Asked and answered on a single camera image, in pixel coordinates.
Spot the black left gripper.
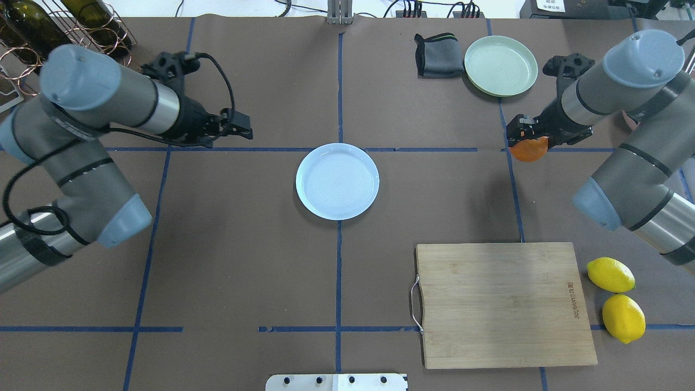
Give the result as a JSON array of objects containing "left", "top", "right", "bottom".
[{"left": 141, "top": 52, "right": 254, "bottom": 148}]

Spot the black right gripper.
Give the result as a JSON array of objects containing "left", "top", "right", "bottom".
[{"left": 506, "top": 53, "right": 595, "bottom": 150}]

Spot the orange mandarin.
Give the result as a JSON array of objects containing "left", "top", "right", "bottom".
[{"left": 509, "top": 140, "right": 548, "bottom": 162}]

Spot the light blue plate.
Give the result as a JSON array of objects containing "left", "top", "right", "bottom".
[{"left": 295, "top": 143, "right": 380, "bottom": 220}]

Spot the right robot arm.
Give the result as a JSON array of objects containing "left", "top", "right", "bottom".
[{"left": 506, "top": 29, "right": 694, "bottom": 273}]

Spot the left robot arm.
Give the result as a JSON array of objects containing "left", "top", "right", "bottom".
[{"left": 2, "top": 44, "right": 253, "bottom": 292}]

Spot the light green plate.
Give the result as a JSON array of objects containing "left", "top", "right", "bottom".
[{"left": 464, "top": 35, "right": 539, "bottom": 97}]

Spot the pink bowl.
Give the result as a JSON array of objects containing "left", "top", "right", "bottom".
[{"left": 622, "top": 111, "right": 640, "bottom": 131}]

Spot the grey folded cloth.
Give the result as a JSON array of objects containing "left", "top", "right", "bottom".
[{"left": 414, "top": 33, "right": 465, "bottom": 79}]

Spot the lower yellow lemon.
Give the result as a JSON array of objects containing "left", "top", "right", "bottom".
[{"left": 586, "top": 257, "right": 636, "bottom": 294}]

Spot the yellow lemon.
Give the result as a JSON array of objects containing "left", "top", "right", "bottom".
[
  {"left": 601, "top": 294, "right": 646, "bottom": 344},
  {"left": 586, "top": 257, "right": 636, "bottom": 294}
]

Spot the bamboo cutting board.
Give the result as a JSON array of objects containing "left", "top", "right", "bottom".
[{"left": 415, "top": 242, "right": 598, "bottom": 370}]

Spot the dark wine bottle lower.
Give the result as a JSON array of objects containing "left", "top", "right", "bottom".
[{"left": 62, "top": 1, "right": 132, "bottom": 59}]

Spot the dark wine bottle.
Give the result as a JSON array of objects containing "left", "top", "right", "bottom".
[
  {"left": 1, "top": 12, "right": 37, "bottom": 65},
  {"left": 62, "top": 1, "right": 132, "bottom": 59},
  {"left": 2, "top": 1, "right": 72, "bottom": 59}
]

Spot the upper yellow lemon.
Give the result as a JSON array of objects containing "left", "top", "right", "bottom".
[{"left": 601, "top": 294, "right": 646, "bottom": 344}]

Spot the dark wine bottle upper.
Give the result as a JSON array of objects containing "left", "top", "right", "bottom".
[{"left": 2, "top": 1, "right": 72, "bottom": 59}]

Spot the copper wire wine rack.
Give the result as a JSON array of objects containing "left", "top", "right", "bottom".
[{"left": 2, "top": 1, "right": 137, "bottom": 96}]

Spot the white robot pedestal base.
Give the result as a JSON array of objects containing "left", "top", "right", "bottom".
[{"left": 265, "top": 373, "right": 409, "bottom": 390}]

